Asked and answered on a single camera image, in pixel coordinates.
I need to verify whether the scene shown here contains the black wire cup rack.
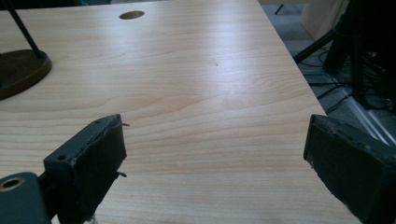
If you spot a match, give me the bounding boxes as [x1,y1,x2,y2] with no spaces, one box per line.
[0,0,52,101]

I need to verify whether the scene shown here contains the black metal stand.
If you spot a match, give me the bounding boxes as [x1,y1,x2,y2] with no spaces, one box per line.
[292,0,396,110]

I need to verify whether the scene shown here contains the black floor cables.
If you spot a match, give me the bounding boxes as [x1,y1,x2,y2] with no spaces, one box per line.
[306,48,354,115]

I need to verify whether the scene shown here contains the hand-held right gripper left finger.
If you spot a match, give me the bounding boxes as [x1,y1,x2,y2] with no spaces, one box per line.
[42,113,128,224]

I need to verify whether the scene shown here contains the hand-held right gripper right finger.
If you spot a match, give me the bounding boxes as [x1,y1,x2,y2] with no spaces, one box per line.
[303,113,396,224]

